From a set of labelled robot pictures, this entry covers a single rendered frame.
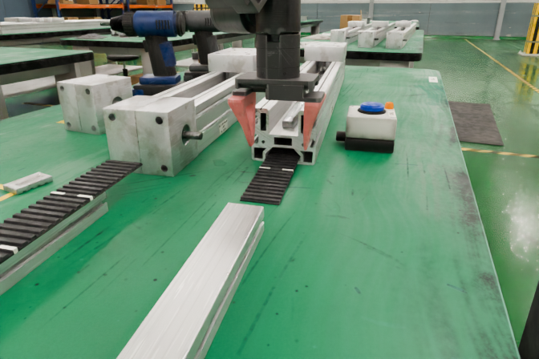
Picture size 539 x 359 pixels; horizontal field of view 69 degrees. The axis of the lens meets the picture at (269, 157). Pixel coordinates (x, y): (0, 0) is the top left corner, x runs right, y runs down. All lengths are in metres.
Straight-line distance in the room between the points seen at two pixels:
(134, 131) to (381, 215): 0.35
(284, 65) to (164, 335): 0.34
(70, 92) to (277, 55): 0.46
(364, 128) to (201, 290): 0.43
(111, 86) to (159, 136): 0.28
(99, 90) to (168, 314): 0.57
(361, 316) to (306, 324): 0.04
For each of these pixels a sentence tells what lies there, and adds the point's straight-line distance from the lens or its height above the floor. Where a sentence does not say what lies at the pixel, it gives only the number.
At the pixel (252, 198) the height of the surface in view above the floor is 0.78.
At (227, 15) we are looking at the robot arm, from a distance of 0.55.
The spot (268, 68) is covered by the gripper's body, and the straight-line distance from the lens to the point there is 0.50.
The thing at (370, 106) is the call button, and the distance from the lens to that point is 0.68.
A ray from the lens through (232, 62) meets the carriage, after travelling 0.93.
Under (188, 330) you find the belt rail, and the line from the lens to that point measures 0.28.
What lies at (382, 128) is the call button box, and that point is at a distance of 0.66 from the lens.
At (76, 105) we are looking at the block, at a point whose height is 0.83.
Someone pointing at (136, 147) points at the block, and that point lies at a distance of 0.58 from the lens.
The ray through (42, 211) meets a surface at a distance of 0.46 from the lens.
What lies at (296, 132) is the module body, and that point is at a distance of 0.61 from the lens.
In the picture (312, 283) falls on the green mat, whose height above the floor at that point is 0.78.
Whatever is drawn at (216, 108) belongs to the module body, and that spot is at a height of 0.84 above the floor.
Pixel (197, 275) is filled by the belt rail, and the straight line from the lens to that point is 0.32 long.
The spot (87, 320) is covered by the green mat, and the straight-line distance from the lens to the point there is 0.36.
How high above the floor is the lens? 1.01
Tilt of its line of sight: 21 degrees down
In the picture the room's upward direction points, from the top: straight up
